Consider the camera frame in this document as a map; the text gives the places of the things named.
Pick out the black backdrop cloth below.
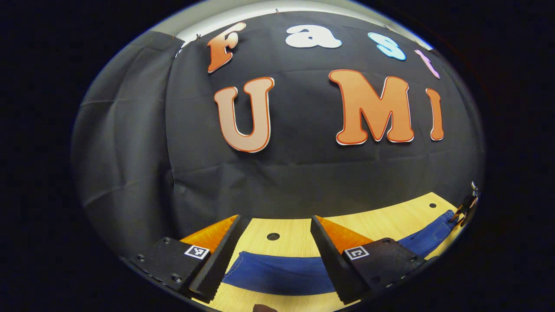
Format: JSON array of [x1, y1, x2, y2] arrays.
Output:
[[72, 11, 485, 257]]

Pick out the blue denim jeans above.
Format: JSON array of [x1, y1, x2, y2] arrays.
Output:
[[222, 209, 457, 297]]

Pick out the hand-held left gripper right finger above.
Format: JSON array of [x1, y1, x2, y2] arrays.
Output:
[[310, 215, 437, 305]]

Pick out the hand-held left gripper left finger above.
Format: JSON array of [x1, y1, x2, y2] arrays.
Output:
[[127, 214, 251, 303]]

